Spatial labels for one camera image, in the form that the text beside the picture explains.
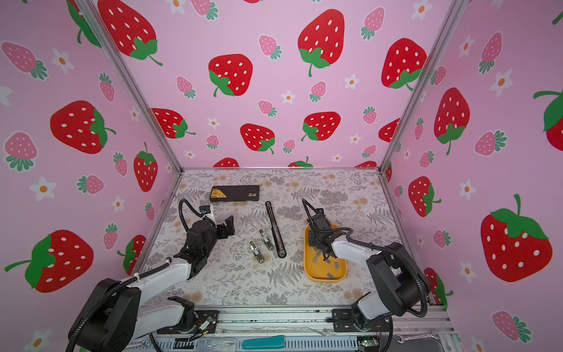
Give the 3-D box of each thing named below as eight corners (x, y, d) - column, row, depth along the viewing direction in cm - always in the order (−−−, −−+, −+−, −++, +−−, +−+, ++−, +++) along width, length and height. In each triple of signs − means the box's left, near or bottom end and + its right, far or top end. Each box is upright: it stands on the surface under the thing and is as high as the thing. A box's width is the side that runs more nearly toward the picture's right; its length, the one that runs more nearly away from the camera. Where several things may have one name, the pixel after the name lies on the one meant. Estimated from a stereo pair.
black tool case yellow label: (208, 202, 109) (207, 198, 107) (212, 188, 115) (211, 185, 113) (258, 201, 109) (258, 198, 107) (260, 188, 115) (259, 185, 113)
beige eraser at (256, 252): (259, 264, 89) (258, 260, 85) (249, 247, 94) (247, 242, 90) (265, 261, 90) (263, 256, 86) (254, 244, 95) (252, 239, 91)
